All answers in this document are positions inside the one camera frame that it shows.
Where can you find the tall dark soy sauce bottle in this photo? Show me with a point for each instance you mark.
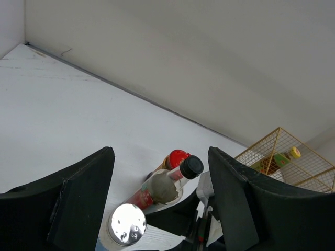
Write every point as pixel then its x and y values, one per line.
pixel 165 187

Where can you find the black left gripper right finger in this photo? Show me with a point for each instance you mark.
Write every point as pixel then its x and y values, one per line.
pixel 257 212

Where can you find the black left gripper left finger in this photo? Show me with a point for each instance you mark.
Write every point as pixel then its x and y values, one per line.
pixel 62 211

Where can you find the red lid sauce jar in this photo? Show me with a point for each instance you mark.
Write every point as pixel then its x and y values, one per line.
pixel 172 161

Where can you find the yellow cap sauce bottle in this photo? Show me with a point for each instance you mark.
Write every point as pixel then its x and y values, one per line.
pixel 276 161

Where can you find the gold wire rack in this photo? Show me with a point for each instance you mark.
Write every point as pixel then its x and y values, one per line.
pixel 311 171

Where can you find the silver lid white granule jar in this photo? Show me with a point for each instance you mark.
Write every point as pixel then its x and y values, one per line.
pixel 124 227

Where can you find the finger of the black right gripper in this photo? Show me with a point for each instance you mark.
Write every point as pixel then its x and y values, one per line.
pixel 178 219

